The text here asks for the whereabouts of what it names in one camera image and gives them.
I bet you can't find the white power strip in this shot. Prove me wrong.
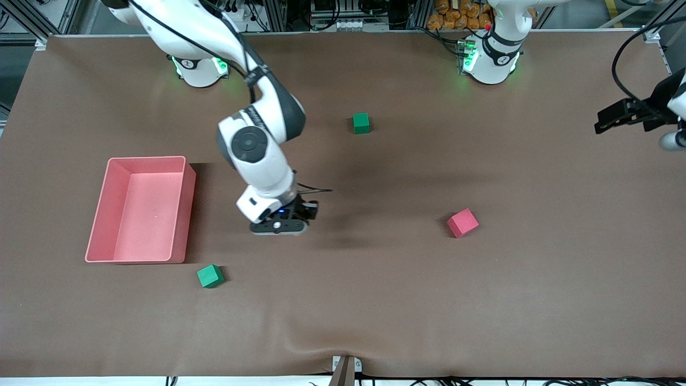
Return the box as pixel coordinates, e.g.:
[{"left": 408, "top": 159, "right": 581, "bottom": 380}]
[{"left": 217, "top": 0, "right": 252, "bottom": 22}]

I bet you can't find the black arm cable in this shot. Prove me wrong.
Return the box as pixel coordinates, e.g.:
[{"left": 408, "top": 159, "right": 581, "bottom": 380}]
[
  {"left": 129, "top": 0, "right": 334, "bottom": 194},
  {"left": 612, "top": 16, "right": 686, "bottom": 103}
]

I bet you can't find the aluminium frame profile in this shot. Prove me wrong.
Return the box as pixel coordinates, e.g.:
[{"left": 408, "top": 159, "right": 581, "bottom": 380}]
[
  {"left": 0, "top": 0, "right": 81, "bottom": 43},
  {"left": 642, "top": 11, "right": 686, "bottom": 43}
]

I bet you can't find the metal table edge bracket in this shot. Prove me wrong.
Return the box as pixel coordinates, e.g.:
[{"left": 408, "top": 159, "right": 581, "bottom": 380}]
[{"left": 332, "top": 355, "right": 363, "bottom": 386}]

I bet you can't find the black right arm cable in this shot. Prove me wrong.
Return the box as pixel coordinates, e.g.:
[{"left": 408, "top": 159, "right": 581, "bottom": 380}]
[{"left": 129, "top": 0, "right": 334, "bottom": 194}]

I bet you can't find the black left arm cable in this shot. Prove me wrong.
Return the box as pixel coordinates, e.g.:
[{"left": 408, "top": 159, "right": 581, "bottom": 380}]
[{"left": 612, "top": 16, "right": 686, "bottom": 103}]

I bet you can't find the pink plastic tray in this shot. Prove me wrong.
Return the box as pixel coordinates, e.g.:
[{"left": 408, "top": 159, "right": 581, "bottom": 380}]
[{"left": 85, "top": 156, "right": 197, "bottom": 264}]

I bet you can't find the orange packaged goods pile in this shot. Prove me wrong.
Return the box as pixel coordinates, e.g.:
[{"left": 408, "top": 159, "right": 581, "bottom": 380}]
[{"left": 427, "top": 0, "right": 495, "bottom": 31}]

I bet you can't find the pink foam cube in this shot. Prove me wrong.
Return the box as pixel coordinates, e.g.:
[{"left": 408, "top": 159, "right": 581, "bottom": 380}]
[{"left": 447, "top": 208, "right": 480, "bottom": 239}]

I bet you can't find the white terminal strip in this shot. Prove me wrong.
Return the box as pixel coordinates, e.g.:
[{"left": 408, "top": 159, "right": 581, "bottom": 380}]
[{"left": 335, "top": 19, "right": 390, "bottom": 32}]

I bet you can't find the brown table cloth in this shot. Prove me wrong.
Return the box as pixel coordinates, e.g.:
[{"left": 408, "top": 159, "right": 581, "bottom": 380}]
[{"left": 0, "top": 29, "right": 686, "bottom": 378}]

